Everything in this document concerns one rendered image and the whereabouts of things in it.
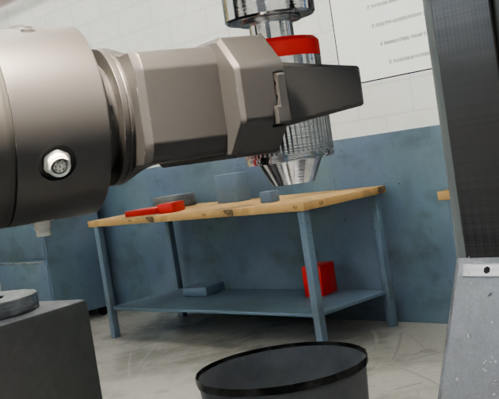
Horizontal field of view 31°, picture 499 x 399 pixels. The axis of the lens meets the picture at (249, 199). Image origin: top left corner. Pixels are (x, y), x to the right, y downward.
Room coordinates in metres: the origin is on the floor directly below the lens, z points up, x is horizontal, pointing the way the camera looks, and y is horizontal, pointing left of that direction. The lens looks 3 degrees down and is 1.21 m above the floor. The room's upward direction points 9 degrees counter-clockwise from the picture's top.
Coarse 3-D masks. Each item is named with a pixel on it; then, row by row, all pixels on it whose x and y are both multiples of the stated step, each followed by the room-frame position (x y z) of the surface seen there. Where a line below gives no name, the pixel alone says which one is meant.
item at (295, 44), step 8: (272, 40) 0.46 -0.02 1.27; (280, 40) 0.46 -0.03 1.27; (288, 40) 0.46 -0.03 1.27; (296, 40) 0.46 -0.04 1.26; (304, 40) 0.46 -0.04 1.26; (312, 40) 0.47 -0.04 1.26; (272, 48) 0.46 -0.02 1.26; (280, 48) 0.46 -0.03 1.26; (288, 48) 0.46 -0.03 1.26; (296, 48) 0.46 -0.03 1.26; (304, 48) 0.46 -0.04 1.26; (312, 48) 0.46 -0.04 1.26
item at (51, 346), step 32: (0, 320) 0.70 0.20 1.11; (32, 320) 0.70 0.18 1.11; (64, 320) 0.73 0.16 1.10; (0, 352) 0.68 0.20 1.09; (32, 352) 0.70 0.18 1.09; (64, 352) 0.72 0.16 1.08; (0, 384) 0.67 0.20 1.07; (32, 384) 0.70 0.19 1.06; (64, 384) 0.72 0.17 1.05; (96, 384) 0.75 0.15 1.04
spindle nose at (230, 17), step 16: (224, 0) 0.47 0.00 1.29; (240, 0) 0.46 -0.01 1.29; (256, 0) 0.46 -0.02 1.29; (272, 0) 0.45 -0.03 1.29; (288, 0) 0.46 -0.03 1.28; (304, 0) 0.46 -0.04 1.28; (224, 16) 0.47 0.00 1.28; (240, 16) 0.46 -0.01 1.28; (256, 16) 0.46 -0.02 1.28; (304, 16) 0.49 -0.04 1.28
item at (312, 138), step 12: (288, 60) 0.46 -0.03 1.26; (300, 60) 0.46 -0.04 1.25; (312, 60) 0.46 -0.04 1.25; (312, 120) 0.46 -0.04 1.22; (324, 120) 0.47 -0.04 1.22; (288, 132) 0.46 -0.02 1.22; (300, 132) 0.46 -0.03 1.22; (312, 132) 0.46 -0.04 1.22; (324, 132) 0.46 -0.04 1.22; (288, 144) 0.46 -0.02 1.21; (300, 144) 0.46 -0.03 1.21; (312, 144) 0.46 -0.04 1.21; (324, 144) 0.46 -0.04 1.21; (252, 156) 0.47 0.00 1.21; (264, 156) 0.46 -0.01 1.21; (276, 156) 0.46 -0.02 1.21; (288, 156) 0.46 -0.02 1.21; (300, 156) 0.46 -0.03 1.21; (312, 156) 0.46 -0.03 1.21
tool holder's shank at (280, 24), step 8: (264, 16) 0.46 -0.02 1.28; (272, 16) 0.46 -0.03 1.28; (280, 16) 0.46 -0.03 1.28; (288, 16) 0.47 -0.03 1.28; (296, 16) 0.47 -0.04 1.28; (240, 24) 0.48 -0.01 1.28; (248, 24) 0.47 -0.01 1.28; (256, 24) 0.47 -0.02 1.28; (264, 24) 0.47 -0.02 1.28; (272, 24) 0.47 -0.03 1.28; (280, 24) 0.47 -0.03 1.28; (288, 24) 0.47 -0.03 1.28; (256, 32) 0.47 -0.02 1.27; (264, 32) 0.47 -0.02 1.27; (272, 32) 0.47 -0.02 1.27; (280, 32) 0.47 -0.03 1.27; (288, 32) 0.47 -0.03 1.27
